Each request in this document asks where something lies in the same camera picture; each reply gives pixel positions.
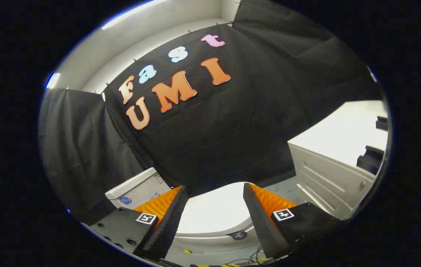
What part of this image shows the white toilet lid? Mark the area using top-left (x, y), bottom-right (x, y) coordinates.
top-left (175, 182), bottom-right (255, 241)

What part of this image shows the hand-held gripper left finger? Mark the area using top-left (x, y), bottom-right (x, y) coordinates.
top-left (81, 185), bottom-right (189, 262)

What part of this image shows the white drawer cabinet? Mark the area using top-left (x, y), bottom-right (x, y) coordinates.
top-left (288, 100), bottom-right (389, 220)

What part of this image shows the black cable bundle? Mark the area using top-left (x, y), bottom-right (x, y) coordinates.
top-left (229, 247), bottom-right (270, 266)

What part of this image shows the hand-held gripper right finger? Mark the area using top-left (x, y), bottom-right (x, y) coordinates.
top-left (243, 182), bottom-right (344, 260)

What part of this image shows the white toilet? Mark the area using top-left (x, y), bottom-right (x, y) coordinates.
top-left (105, 168), bottom-right (266, 266)

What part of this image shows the black backdrop cloth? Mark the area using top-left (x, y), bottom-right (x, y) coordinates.
top-left (38, 0), bottom-right (385, 223)

